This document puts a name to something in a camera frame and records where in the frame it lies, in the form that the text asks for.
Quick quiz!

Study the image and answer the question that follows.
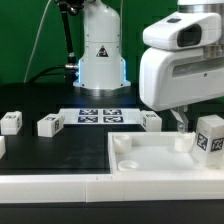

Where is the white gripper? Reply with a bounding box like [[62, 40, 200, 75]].
[[139, 12, 224, 133]]

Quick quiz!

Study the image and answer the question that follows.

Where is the white square table top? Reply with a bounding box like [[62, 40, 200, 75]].
[[108, 132, 224, 178]]

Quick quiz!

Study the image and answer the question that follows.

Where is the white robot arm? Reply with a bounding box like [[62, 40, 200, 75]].
[[74, 0, 224, 132]]

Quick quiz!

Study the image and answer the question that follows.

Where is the white marker tag sheet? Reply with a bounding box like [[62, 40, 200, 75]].
[[59, 108, 140, 125]]

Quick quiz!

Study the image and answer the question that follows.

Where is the white left fence piece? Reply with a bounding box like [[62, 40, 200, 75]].
[[0, 136, 6, 159]]

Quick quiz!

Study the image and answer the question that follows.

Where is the white front fence wall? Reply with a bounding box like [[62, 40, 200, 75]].
[[0, 170, 224, 203]]

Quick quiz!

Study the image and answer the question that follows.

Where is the black cable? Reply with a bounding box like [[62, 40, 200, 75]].
[[26, 64, 79, 84]]

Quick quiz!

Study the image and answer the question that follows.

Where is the white thin cable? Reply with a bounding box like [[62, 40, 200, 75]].
[[23, 0, 54, 84]]

